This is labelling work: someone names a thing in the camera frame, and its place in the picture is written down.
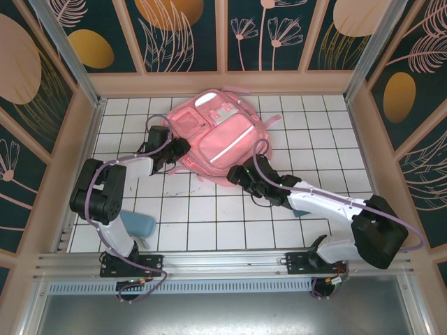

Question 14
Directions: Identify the pink student backpack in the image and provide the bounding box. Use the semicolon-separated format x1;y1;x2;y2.
163;85;282;188

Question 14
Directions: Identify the blue pencil case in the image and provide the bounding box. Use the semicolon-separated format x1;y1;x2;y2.
120;209;156;251

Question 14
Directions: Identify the grey metal sheet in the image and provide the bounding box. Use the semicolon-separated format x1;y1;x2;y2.
34;292;427;335

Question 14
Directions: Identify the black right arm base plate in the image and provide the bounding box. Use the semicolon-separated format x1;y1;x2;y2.
285;251;349;276

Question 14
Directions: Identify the aluminium mounting rail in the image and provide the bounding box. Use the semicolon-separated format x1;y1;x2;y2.
33;246;417;281

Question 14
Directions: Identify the aluminium frame post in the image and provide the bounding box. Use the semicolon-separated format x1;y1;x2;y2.
27;0;106;106
344;0;410;103

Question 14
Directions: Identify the slotted grey cable duct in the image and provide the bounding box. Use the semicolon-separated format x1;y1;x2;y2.
47;280;315;295

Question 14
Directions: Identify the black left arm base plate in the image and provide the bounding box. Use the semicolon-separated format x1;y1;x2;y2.
100;254;165;278

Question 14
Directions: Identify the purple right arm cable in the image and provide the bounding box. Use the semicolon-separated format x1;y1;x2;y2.
254;138;427;301

